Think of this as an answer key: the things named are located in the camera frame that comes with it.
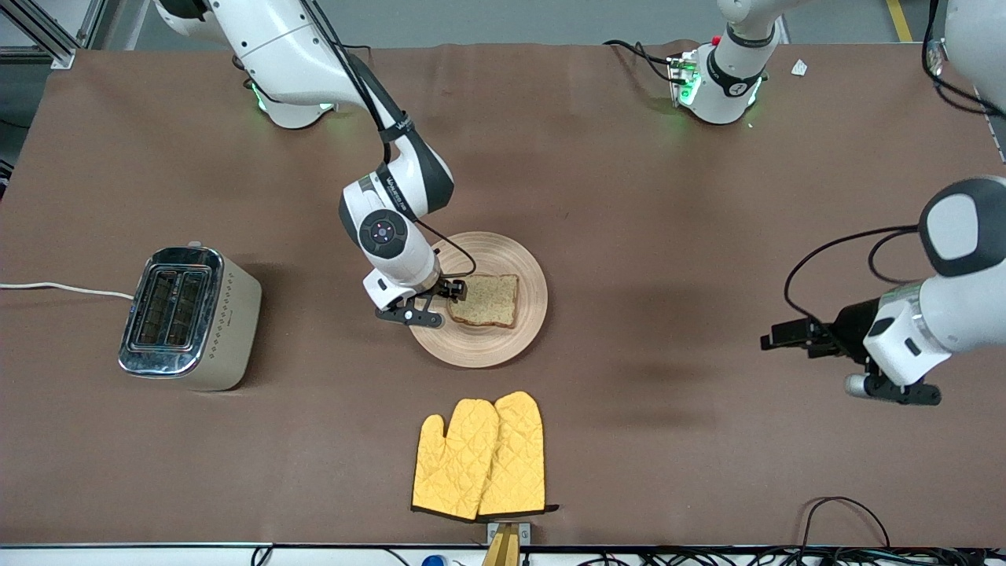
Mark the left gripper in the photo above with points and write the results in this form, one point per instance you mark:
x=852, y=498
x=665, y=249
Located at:
x=847, y=326

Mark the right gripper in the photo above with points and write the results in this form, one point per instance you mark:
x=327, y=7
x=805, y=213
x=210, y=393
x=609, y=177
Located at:
x=445, y=286

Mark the brown bread slice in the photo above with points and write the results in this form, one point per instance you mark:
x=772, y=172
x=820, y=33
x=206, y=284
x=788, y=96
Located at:
x=487, y=303

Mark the round wooden plate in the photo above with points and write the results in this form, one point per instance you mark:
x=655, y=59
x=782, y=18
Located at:
x=503, y=346

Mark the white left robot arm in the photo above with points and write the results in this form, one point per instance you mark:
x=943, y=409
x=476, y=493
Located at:
x=974, y=314

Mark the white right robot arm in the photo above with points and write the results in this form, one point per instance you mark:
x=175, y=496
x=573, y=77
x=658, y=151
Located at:
x=275, y=47

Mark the beige chrome two-slot toaster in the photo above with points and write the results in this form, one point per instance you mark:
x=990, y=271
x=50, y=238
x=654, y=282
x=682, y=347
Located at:
x=228, y=330

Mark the yellow quilted oven mitt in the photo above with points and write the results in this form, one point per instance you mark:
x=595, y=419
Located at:
x=519, y=456
x=456, y=464

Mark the brown table cover mat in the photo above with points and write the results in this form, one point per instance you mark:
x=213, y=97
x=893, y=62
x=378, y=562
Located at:
x=629, y=157

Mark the small blue object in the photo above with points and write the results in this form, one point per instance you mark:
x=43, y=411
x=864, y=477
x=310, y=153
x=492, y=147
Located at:
x=433, y=561

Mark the white paper scrap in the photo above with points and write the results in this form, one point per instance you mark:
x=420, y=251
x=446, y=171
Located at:
x=799, y=67

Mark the grey metal bracket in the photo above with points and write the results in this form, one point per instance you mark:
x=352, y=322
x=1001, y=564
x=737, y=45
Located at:
x=523, y=533

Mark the aluminium frame beam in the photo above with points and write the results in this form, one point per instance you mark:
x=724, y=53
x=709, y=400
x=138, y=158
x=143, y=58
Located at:
x=47, y=31

